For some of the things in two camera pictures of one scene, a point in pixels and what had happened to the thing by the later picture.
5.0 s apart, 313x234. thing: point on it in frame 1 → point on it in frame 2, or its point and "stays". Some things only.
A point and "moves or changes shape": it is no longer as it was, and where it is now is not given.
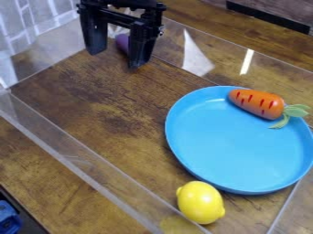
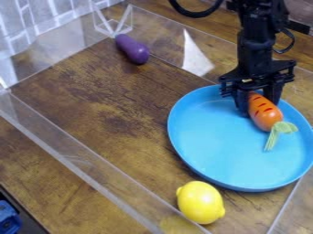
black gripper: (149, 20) → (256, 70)
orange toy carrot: (266, 106) moves or changes shape
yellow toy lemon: (199, 202) stays
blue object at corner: (9, 218) stays
